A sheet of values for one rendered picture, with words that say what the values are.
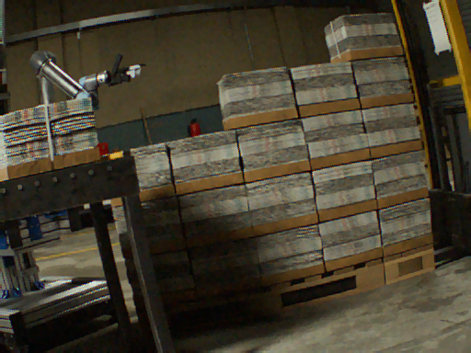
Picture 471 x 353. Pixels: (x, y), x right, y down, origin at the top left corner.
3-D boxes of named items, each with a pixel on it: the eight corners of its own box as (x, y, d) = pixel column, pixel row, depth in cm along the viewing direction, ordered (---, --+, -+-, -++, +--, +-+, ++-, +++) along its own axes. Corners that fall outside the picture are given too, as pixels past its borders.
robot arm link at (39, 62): (32, 44, 317) (94, 94, 316) (39, 46, 328) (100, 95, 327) (20, 62, 318) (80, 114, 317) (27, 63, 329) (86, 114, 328)
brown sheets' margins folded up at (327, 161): (135, 291, 333) (113, 191, 330) (361, 247, 346) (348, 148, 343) (134, 307, 295) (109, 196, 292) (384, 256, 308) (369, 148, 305)
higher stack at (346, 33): (362, 273, 346) (320, 28, 340) (411, 259, 350) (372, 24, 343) (384, 286, 308) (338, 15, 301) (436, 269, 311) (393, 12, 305)
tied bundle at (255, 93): (224, 131, 336) (215, 85, 335) (284, 121, 339) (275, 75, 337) (232, 130, 298) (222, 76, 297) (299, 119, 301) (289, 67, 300)
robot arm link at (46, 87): (40, 152, 332) (29, 52, 329) (48, 151, 347) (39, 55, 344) (58, 147, 331) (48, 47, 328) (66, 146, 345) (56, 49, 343)
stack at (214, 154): (142, 317, 334) (107, 154, 330) (364, 273, 347) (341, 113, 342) (141, 335, 295) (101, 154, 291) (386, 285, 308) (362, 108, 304)
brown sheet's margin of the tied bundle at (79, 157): (75, 165, 253) (74, 153, 253) (100, 159, 229) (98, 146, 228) (41, 172, 244) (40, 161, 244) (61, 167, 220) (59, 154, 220)
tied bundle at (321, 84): (284, 121, 339) (275, 75, 338) (340, 113, 342) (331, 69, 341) (300, 119, 301) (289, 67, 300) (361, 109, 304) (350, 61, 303)
